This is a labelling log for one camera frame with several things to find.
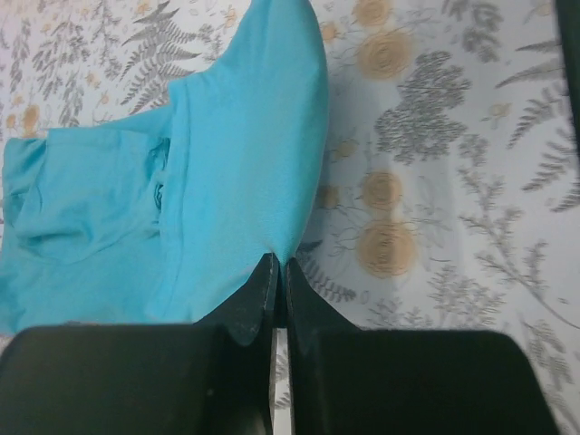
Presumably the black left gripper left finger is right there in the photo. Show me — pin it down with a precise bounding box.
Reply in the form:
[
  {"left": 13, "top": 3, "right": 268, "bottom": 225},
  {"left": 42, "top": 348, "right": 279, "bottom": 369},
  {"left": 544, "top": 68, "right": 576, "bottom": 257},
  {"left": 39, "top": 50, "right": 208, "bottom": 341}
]
[{"left": 1, "top": 254, "right": 279, "bottom": 434}]

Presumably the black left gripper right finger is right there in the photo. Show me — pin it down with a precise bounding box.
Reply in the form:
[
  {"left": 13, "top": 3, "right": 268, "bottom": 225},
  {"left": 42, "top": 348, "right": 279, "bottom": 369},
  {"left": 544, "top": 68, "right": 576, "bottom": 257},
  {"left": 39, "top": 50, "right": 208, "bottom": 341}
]
[{"left": 285, "top": 261, "right": 558, "bottom": 434}]

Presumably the turquoise t shirt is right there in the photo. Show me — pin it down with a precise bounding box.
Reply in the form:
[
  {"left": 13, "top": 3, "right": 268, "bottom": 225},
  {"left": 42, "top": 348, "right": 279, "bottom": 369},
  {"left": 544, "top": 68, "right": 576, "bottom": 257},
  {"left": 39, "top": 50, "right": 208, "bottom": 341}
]
[{"left": 1, "top": 1, "right": 329, "bottom": 334}]

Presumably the floral patterned table mat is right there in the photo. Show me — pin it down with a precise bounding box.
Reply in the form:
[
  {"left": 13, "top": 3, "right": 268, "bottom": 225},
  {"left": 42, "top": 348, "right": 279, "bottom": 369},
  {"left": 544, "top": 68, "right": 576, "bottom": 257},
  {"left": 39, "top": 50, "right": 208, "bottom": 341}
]
[{"left": 1, "top": 1, "right": 579, "bottom": 434}]

